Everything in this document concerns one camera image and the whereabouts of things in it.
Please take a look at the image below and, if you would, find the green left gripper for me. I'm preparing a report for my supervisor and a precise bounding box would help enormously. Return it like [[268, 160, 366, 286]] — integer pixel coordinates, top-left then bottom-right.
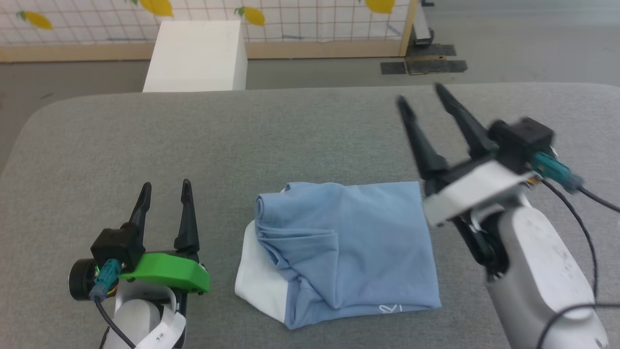
[[67, 178, 212, 302]]

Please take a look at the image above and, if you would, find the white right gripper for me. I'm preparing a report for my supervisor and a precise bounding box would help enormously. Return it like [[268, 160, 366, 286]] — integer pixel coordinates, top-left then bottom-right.
[[396, 83, 532, 283]]

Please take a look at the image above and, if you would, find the light blue polo shirt white collar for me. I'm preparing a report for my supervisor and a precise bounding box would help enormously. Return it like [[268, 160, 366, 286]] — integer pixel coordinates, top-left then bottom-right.
[[234, 181, 443, 331]]

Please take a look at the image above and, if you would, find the large black floor tape patch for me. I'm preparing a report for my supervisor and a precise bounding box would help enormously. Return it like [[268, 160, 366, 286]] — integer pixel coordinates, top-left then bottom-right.
[[405, 44, 468, 75]]

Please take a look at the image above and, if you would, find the metal partition foot with caster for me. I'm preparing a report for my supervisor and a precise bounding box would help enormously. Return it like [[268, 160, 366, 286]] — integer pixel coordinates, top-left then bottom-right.
[[412, 0, 435, 47]]

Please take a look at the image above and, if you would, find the white rectangular box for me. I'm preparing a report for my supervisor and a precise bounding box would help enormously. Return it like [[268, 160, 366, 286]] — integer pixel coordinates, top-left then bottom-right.
[[142, 20, 248, 93]]

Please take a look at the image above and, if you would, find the lemon print grid partition screen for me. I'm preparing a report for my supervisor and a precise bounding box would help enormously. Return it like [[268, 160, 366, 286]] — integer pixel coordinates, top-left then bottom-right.
[[0, 0, 418, 63]]

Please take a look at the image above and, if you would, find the black left cable teal plug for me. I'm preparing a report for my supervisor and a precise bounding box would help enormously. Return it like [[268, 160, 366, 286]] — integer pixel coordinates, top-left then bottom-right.
[[88, 258, 137, 349]]

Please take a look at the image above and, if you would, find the black cable teal plug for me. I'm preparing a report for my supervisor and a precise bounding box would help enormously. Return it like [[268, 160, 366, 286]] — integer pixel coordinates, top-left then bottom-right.
[[88, 258, 137, 349], [532, 151, 620, 349]]

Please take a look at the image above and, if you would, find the black right cable teal plug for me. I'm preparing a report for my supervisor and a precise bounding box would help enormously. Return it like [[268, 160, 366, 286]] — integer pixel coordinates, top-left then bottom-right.
[[532, 151, 620, 349]]

